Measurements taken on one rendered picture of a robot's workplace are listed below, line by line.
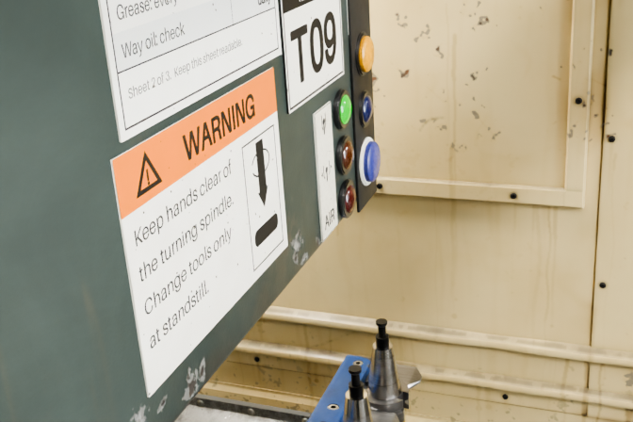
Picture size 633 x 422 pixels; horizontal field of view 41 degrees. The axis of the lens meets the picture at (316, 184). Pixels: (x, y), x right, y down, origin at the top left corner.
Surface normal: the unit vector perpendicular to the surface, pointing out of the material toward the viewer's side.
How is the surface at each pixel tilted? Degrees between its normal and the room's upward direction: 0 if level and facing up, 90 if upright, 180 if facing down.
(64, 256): 90
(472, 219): 90
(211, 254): 90
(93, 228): 90
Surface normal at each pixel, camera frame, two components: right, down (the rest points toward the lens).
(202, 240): 0.94, 0.07
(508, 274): -0.34, 0.35
